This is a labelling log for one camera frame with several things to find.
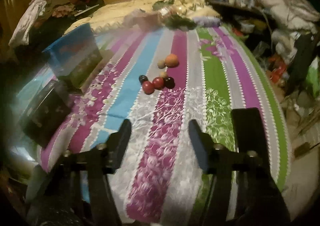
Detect pile of clothes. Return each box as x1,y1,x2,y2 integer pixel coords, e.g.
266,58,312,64
8,0,102,48

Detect pink instant noodle cup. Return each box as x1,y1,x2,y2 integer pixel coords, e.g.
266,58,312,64
123,9,162,32

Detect small beige fruit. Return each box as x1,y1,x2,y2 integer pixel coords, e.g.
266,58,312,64
160,72,168,78
157,60,166,69

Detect striped floral bed sheet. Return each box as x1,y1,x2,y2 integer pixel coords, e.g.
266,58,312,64
38,26,290,225

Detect blue cardboard box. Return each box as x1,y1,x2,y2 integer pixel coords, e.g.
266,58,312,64
42,23,103,89

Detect orange fruit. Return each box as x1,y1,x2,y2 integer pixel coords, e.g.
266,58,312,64
164,54,179,68

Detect black smartphone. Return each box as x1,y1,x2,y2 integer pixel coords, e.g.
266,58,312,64
231,107,268,159

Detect purple wrapped packet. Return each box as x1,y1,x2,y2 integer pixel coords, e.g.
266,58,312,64
193,16,221,27

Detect green leafy vegetables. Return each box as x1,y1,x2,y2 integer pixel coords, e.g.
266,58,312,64
152,0,197,32

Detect light blue plastic basket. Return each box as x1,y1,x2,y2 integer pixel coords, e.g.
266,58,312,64
10,75,57,117

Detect dark blue fruit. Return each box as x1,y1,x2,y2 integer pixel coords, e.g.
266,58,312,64
139,75,148,85

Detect cream yellow quilt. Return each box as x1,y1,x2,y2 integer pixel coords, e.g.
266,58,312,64
64,0,221,34

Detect red fruit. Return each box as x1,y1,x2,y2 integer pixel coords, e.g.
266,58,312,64
152,76,164,90
142,81,155,95

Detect dark plastic-wrapped box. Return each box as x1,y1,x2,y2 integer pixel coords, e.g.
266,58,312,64
19,80,73,147

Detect white pillow bundle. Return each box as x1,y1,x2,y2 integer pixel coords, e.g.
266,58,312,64
256,0,317,34

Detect cluttered side table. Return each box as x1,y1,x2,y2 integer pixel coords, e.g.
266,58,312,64
205,0,268,34

